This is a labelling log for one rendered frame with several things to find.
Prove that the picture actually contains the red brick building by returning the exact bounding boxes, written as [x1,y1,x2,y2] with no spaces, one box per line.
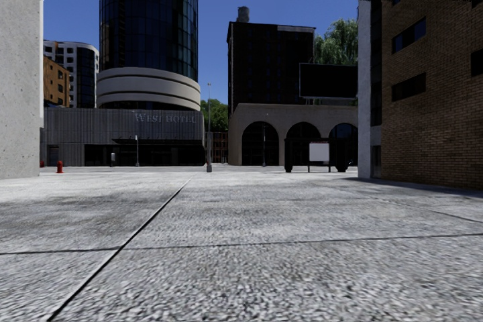
[211,131,229,164]

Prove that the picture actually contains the grey street lamp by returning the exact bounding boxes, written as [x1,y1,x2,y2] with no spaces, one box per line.
[206,82,213,173]

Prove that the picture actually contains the trees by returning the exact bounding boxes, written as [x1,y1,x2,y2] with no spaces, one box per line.
[200,99,229,133]

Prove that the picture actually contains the black bus shelter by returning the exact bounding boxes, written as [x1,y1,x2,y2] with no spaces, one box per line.
[283,138,351,174]

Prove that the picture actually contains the dark brick building with arches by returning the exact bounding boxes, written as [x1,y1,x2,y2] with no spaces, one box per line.
[227,5,359,166]

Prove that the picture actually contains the glass tower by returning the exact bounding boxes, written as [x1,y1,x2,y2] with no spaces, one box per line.
[40,0,206,168]

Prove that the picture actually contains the tree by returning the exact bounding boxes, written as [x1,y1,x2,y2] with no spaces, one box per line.
[313,18,359,66]

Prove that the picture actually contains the white curved building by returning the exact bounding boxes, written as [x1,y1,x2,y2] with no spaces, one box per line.
[43,40,100,109]

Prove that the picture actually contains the orange brick building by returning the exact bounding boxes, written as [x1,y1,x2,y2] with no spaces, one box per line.
[43,56,71,108]

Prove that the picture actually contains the brown brick building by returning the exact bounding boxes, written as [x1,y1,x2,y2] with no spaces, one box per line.
[357,0,483,193]

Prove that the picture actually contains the pale concrete building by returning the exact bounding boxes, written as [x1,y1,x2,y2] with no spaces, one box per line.
[0,0,45,182]

